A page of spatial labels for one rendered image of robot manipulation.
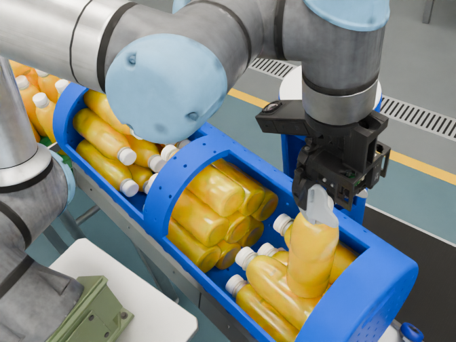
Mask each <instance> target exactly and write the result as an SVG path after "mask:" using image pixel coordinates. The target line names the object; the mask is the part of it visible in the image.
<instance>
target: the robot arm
mask: <svg viewBox="0 0 456 342"><path fill-rule="evenodd" d="M389 1H390V0H174V2H173V7H172V14H169V13H166V12H163V11H159V10H157V9H153V8H151V7H147V6H145V5H141V4H137V3H134V2H131V1H128V0H0V342H46V341H47V340H48V339H49V338H50V337H51V336H52V334H53V333H54V332H55V331H56V329H57V328H58V327H59V326H60V325H61V324H62V322H63V321H64V320H65V318H66V317H67V316H68V315H69V314H70V312H71V311H72V309H73V308H74V306H75V305H76V303H77V302H78V300H79V298H80V296H81V295H82V293H83V290H84V286H83V285H82V284H80V283H79V282H78V281H77V280H76V279H75V278H72V277H71V276H68V275H65V274H63V273H60V272H58V271H55V270H53V269H50V268H48V267H45V266H43V265H40V264H39V263H38V262H37V261H35V260H34V259H32V258H31V257H30V256H29V255H28V254H27V253H25V250H26V249H27V248H28V247H29V246H30V245H31V244H32V243H33V242H34V241H35V240H36V239H37V238H38V237H39V236H40V234H41V233H42V232H43V231H44V230H45V229H46V228H47V227H48V226H49V225H50V224H51V223H52V222H53V221H54V220H55V219H56V218H58V217H59V216H60V215H61V214H62V213H63V212H64V211H65V209H66V208H67V206H68V204H69V203H70V202H71V200H72V199H73V197H74V194H75V179H74V176H73V173H72V171H71V169H70V168H69V166H68V164H64V163H63V162H62V161H63V158H61V156H59V155H58V154H57V153H55V152H53V151H51V150H49V149H48V148H47V147H46V146H45V145H43V144H41V143H38V142H37V141H36V139H35V135H34V133H33V129H32V127H31V123H30V121H29V117H28V115H27V112H26V109H25V106H24V103H23V100H22V97H21V94H20V90H19V88H18V84H17V82H16V78H15V76H14V72H13V70H12V66H11V64H10V60H13V61H15V62H18V63H20V64H23V65H26V66H28V67H31V68H34V69H37V70H39V71H43V72H44V73H48V74H50V75H53V76H56V77H59V78H61V79H65V80H67V81H70V82H73V83H76V84H78V85H80V86H83V87H86V88H89V89H91V90H94V91H97V92H100V93H102V94H106V95H107V100H108V103H109V106H110V108H111V110H112V112H113V113H114V115H115V116H116V118H117V119H118V120H119V121H120V123H121V124H126V125H127V126H128V127H129V128H130V129H132V130H133V131H134V134H135V135H136V136H138V137H140V138H142V139H144V140H147V141H149V142H152V143H159V144H171V143H177V142H179V141H182V140H184V139H186V138H188V137H190V135H192V134H193V133H194V132H195V131H196V130H198V129H199V128H201V127H202V126H203V124H204V123H205V122H206V121H207V120H208V119H209V118H211V117H212V116H213V115H214V114H215V113H216V112H217V111H218V109H219V108H220V106H221V105H222V103H223V101H224V99H225V97H226V95H227V94H228V92H229V91H230V89H231V88H232V87H233V86H234V85H235V83H236V82H237V80H238V79H239V78H240V77H241V76H242V75H243V73H244V72H245V71H246V69H247V68H248V67H249V66H250V65H251V63H252V62H253V60H254V59H255V58H262V59H270V60H285V61H289V60H292V61H301V82H302V100H275V101H273V102H270V103H269V104H267V105H266V106H265V107H264V108H263V109H262V111H261V112H260V113H259V114H258V115H256V116H255V118H256V120H257V122H258V124H259V126H260V128H261V130H262V132H264V133H272V134H288V135H297V136H306V137H305V143H306V145H304V146H303V147H302V148H301V150H300V152H299V154H298V158H297V169H295V170H294V178H293V182H292V196H293V198H294V201H295V204H296V205H297V206H298V207H299V210H300V212H301V214H302V215H303V217H304V218H305V219H306V220H307V221H308V222H309V223H311V224H312V225H315V223H316V221H319V222H321V223H324V224H325V225H328V226H329V227H332V228H336V227H338V226H339V220H338V218H337V217H336V216H335V215H334V213H333V212H332V211H331V209H330V208H329V207H328V195H329V196H330V197H331V198H332V200H333V202H334V205H335V204H338V205H340V206H342V207H343V208H344V209H346V210H348V211H349V212H351V211H352V202H353V197H354V196H355V195H356V196H358V197H361V198H367V197H368V192H367V190H366V187H367V188H368V189H372V188H373V187H374V186H375V185H376V184H377V183H378V182H379V177H380V176H382V177H383V178H385V177H386V173H387V166H388V162H389V158H390V151H391V147H389V146H387V145H385V144H383V143H382V142H380V141H378V140H377V138H378V135H380V133H382V131H384V129H386V128H387V125H388V121H389V117H387V116H385V115H383V114H381V113H379V112H377V111H375V110H373V108H374V106H375V99H376V94H377V85H378V80H379V69H380V65H381V56H382V51H383V41H384V37H385V28H386V23H387V21H388V20H389V16H390V7H389ZM378 152H379V153H378ZM384 156H385V162H384V166H383V168H382V167H381V165H382V161H383V157H384ZM321 185H322V186H323V187H325V188H326V190H325V189H324V188H323V187H322V186H321ZM345 198H347V199H348V198H349V201H348V202H347V201H345V200H344V199H345Z"/></svg>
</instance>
